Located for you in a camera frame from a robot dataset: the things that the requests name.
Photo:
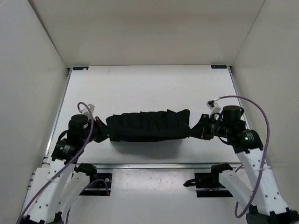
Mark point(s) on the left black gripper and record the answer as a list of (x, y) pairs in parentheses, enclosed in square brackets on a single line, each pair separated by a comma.
[(106, 130)]

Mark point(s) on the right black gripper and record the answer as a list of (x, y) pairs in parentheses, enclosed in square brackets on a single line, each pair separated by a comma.
[(199, 130)]

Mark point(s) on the black pleated skirt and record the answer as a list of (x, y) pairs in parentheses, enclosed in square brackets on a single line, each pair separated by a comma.
[(152, 126)]

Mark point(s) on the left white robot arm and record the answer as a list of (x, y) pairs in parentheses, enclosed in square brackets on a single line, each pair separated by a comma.
[(66, 179)]

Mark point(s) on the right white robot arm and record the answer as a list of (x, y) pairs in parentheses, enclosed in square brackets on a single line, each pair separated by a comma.
[(263, 203)]

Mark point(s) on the right blue corner label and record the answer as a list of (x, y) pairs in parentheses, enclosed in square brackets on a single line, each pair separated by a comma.
[(218, 66)]

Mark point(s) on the blue corner label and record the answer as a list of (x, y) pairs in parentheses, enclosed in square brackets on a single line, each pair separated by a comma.
[(218, 66), (80, 68)]

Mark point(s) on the left blue corner label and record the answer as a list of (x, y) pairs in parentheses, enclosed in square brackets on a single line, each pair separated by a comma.
[(80, 68)]

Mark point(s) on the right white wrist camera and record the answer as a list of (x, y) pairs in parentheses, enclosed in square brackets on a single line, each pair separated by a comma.
[(214, 107)]

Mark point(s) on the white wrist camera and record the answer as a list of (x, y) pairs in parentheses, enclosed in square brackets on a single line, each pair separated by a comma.
[(87, 110), (214, 107)]

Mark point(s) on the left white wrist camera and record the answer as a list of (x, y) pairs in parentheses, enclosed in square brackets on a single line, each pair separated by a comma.
[(87, 110)]

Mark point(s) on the aluminium front rail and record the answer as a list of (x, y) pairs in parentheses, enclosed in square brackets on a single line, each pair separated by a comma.
[(154, 166)]

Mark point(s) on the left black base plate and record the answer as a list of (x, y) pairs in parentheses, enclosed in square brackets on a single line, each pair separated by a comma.
[(100, 185)]

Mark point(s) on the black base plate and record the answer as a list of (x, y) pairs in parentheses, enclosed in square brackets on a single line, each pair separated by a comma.
[(100, 185), (206, 187)]

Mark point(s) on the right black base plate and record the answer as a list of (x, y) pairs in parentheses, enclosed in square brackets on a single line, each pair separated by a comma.
[(206, 187)]

